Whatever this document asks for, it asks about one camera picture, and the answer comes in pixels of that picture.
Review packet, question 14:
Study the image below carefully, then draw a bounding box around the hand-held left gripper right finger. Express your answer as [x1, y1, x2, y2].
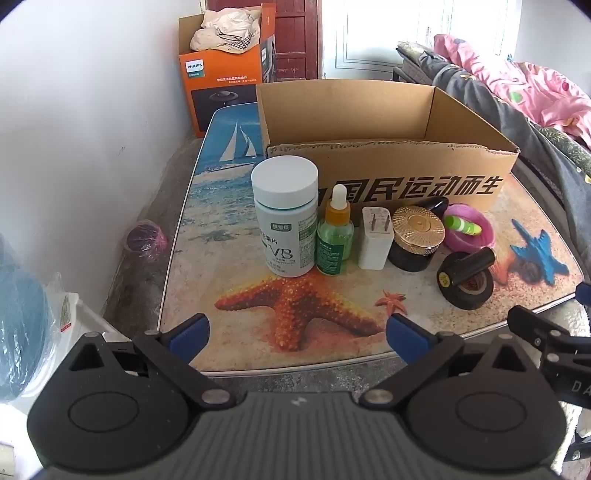
[359, 313, 543, 409]

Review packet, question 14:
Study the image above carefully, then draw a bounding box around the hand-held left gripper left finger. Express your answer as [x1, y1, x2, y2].
[68, 313, 232, 412]

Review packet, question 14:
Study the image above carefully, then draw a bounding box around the black tape roll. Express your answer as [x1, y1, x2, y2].
[436, 258, 496, 311]

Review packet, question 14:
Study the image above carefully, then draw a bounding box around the black cylinder with yellow end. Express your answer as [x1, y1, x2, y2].
[438, 247, 496, 289]

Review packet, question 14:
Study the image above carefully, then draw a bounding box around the white plug charger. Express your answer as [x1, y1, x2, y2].
[356, 206, 395, 271]

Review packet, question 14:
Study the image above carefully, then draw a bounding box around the black jar with gold lid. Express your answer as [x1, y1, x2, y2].
[387, 206, 447, 273]

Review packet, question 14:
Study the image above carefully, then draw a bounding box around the green dropper bottle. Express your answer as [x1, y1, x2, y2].
[315, 184, 355, 277]

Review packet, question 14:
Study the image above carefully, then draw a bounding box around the green and white tube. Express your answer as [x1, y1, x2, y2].
[444, 215, 482, 236]

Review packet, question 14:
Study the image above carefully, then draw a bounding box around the white pill bottle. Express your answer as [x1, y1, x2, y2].
[250, 156, 320, 278]

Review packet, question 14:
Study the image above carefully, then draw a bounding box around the brown cardboard box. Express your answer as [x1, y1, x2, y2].
[255, 79, 521, 214]

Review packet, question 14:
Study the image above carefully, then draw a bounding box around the pink plastic bowl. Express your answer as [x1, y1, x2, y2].
[442, 203, 497, 254]

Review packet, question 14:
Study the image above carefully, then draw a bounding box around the white plastic container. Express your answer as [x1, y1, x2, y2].
[46, 272, 116, 344]

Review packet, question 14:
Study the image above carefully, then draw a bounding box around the black glossy object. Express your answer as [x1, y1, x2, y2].
[418, 196, 451, 215]

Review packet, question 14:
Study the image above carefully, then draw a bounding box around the grey printed blanket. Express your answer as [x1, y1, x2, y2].
[397, 41, 591, 259]

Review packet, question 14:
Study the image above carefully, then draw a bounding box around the blue item in plastic bag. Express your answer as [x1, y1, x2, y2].
[0, 235, 51, 402]

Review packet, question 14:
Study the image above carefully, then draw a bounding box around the pink printed blanket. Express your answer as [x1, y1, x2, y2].
[431, 33, 591, 148]

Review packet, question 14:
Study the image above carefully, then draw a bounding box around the orange appliance carton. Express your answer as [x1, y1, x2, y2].
[178, 4, 278, 138]

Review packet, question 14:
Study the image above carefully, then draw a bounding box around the white panelled door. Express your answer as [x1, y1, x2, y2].
[322, 0, 435, 80]

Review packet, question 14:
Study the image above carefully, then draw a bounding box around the beige bucket hat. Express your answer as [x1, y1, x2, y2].
[189, 8, 262, 54]

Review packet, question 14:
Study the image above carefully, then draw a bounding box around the red wooden door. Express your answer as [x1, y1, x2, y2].
[206, 0, 324, 81]

